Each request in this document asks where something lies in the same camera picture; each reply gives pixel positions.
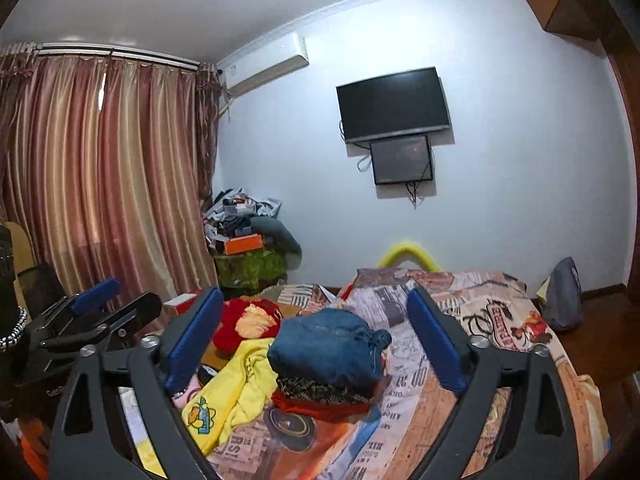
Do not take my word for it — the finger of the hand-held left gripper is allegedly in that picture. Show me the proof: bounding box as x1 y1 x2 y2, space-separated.
47 279 122 326
75 292 163 348

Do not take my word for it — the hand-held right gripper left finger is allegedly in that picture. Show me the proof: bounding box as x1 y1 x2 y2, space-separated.
47 285 226 480

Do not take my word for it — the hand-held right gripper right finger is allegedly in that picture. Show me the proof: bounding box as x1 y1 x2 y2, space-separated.
406 285 573 480

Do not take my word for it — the blue denim jacket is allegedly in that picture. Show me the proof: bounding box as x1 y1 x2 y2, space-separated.
266 308 393 386

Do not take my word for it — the red white box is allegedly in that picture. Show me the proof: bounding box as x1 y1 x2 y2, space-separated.
162 292 203 313

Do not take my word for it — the red yellow fluffy cloth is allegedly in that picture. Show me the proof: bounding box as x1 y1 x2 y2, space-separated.
212 297 283 353

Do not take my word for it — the pink printed cloth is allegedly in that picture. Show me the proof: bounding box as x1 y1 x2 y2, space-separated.
172 380 201 408

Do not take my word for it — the yellow cartoon print cloth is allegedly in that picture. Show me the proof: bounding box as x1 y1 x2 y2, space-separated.
181 337 281 453

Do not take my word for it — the newspaper print blanket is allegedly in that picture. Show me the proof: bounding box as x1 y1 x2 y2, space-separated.
120 267 611 480

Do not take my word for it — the green printed box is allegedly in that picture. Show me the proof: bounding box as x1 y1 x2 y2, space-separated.
215 250 288 286

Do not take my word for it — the dark cloth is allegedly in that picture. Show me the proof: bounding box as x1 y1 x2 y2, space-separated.
0 225 21 341

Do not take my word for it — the orange plastic item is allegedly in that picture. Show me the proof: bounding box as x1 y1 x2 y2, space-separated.
15 417 51 480

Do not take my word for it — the yellow foam tube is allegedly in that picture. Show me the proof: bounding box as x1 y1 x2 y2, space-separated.
377 241 438 273

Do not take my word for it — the orange box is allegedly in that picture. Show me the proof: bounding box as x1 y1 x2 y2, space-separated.
223 233 264 256

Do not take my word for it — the pink striped curtain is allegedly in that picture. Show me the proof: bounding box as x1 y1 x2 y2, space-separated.
0 45 221 311

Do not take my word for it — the navy patterned cloth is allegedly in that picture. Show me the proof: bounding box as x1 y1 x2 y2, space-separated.
272 372 376 406

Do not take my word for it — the pile of mixed clutter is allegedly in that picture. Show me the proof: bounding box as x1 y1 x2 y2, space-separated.
202 187 283 256

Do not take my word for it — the grey blue bag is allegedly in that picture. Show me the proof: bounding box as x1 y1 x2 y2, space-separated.
540 256 583 333

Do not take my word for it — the grey cloth bundle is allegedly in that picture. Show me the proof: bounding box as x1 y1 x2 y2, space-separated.
250 217 303 266

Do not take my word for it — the brown wooden door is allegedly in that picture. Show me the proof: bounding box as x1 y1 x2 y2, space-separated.
602 40 640 311

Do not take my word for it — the white air conditioner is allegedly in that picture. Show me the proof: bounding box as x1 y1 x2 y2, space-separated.
217 32 310 97

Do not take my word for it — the black white beaded chain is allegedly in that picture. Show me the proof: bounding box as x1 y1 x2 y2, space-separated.
0 305 28 356

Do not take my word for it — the small black wall monitor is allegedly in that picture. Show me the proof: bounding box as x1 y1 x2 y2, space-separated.
369 134 434 186

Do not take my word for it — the black wall television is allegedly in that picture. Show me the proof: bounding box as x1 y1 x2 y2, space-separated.
336 66 453 145

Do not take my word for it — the white curtain rail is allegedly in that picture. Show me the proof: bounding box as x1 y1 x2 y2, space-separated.
0 42 201 68

